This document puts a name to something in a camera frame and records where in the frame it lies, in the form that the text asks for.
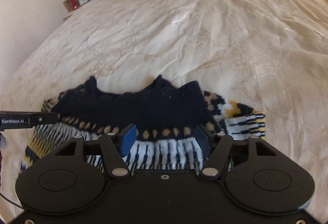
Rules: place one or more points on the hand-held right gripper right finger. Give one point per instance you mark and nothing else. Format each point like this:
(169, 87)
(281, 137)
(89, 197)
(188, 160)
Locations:
(203, 140)

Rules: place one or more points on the navy yellow patterned knit sweater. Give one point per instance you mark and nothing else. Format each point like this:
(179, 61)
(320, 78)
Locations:
(164, 111)

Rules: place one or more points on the red box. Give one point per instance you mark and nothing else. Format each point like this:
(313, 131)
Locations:
(74, 2)

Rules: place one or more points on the white floral bedspread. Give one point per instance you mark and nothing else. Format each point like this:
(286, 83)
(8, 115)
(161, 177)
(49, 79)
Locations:
(179, 34)

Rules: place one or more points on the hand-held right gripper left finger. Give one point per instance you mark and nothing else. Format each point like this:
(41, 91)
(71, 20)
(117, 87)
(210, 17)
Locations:
(129, 138)

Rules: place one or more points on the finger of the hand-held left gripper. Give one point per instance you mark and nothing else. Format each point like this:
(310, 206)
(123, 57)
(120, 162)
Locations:
(46, 117)

